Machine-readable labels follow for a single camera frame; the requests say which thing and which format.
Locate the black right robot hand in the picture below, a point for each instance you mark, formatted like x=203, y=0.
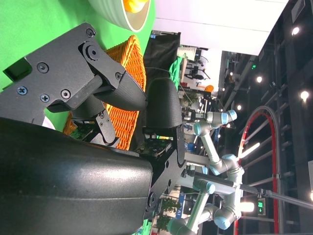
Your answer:
x=61, y=183

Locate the pale green ribbed bowl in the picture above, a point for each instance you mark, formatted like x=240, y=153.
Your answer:
x=110, y=12

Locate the grey blue-jointed robot arm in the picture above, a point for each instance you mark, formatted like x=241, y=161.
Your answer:
x=210, y=147
x=200, y=208

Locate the lilac round plate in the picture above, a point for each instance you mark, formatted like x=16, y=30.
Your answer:
x=47, y=123

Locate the orange wicker basket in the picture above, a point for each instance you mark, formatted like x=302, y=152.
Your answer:
x=127, y=58

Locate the green potted plant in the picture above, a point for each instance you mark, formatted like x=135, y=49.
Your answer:
x=168, y=210

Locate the green tablecloth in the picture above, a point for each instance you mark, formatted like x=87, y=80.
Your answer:
x=36, y=24

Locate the green plastic crate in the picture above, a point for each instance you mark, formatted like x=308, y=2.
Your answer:
x=176, y=71

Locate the black backdrop curtain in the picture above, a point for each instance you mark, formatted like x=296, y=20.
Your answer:
x=161, y=54

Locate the white paper cup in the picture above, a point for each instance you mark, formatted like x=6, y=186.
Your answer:
x=187, y=52

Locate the green exit sign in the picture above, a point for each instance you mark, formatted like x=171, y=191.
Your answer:
x=261, y=206

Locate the red arched rail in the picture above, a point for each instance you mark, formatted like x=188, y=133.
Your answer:
x=275, y=147

